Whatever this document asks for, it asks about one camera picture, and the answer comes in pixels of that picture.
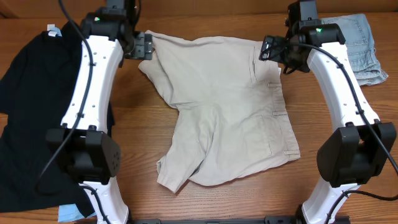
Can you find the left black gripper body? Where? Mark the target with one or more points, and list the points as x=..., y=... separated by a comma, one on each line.
x=143, y=45

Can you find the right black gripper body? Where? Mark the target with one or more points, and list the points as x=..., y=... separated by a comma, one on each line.
x=268, y=48

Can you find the beige shorts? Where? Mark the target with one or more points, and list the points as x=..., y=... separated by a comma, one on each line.
x=232, y=121

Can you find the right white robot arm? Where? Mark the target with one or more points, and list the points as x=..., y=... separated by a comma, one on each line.
x=360, y=144

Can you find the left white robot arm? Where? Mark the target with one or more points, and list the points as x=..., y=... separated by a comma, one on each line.
x=81, y=146

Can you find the folded light blue jeans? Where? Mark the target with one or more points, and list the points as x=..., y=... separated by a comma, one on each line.
x=360, y=48

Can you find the black t-shirt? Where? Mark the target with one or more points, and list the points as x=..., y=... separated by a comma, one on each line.
x=36, y=91

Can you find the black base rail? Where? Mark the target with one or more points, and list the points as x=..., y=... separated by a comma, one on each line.
x=242, y=220

